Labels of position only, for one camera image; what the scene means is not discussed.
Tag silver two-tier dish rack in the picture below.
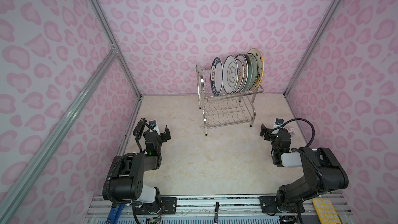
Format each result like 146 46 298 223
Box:
196 63 264 135

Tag mint green flower plate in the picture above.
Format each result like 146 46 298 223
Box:
244 53 256 91

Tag white plate black rings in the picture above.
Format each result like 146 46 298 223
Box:
222 55 239 94

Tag halloween cat star plate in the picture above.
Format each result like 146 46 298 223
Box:
248 48 264 91

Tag white plate black text rim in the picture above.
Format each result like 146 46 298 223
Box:
210 57 223 96

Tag orange sunburst plate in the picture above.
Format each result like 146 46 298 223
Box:
235 54 248 92
235 58 244 92

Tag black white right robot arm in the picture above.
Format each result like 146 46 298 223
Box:
259 125 349 216

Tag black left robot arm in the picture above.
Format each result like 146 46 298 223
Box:
102 126 171 214

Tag small pink box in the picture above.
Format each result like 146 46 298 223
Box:
286 127 295 136

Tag black stapler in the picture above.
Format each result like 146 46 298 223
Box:
133 118 147 141

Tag black marker pen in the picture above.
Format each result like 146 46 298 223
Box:
214 202 220 224

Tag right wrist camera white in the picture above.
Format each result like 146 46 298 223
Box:
273 118 284 129

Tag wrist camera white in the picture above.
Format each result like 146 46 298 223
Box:
273 118 284 129
148 120 161 135

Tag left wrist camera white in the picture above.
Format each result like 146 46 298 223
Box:
148 120 161 135

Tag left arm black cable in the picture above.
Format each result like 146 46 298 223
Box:
102 119 153 203

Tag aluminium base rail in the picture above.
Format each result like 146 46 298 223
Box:
83 192 355 224

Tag blue handled tool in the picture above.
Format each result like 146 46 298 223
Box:
106 203 125 224

